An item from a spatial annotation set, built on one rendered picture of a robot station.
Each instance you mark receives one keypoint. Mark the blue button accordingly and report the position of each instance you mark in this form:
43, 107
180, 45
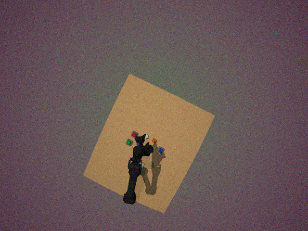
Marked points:
160, 150

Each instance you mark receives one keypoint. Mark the green button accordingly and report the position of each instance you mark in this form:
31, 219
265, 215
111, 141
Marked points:
129, 141

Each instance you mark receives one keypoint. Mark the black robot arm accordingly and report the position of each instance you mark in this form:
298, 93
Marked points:
134, 171

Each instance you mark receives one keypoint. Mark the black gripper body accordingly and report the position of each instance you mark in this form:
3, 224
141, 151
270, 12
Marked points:
140, 140

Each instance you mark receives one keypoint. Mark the red button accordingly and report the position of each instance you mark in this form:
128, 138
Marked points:
134, 134

